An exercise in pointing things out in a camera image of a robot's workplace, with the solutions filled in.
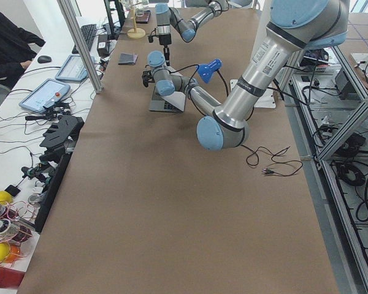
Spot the small black box device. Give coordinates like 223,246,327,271
97,34,110,57

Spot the aluminium frame post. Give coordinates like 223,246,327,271
57,0,103,94

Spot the black computer mouse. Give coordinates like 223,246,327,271
37,55,52,64

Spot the blue desk lamp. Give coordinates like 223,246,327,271
197,58,223,83

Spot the teach pendant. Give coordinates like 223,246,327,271
55,54,88,83
18,78,71,113

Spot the bottle rack with bottles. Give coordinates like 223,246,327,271
0,202,39,269

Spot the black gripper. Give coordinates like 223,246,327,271
142,70,153,82
158,34,172,66

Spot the grey laptop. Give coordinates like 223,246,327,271
148,66,188,114

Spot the black keyboard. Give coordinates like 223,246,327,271
80,24,97,51

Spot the black camera cable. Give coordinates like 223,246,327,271
168,63,209,116

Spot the yellow lemon upper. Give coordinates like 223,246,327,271
0,190,13,205

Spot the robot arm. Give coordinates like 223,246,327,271
142,0,350,151
148,1,229,66

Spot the red cup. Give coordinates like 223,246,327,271
0,267,25,289

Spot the black tool holder rack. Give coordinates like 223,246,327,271
39,115,84,164

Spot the folded grey cloth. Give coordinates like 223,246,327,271
118,53,138,65

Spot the wooden mug tree stand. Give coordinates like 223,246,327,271
121,0,146,39

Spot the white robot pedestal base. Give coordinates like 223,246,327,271
229,0,278,108

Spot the lower teach pendant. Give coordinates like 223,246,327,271
18,78,71,113

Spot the person in black clothes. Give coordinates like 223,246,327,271
0,12,45,88

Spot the upper teach pendant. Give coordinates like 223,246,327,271
55,54,88,83

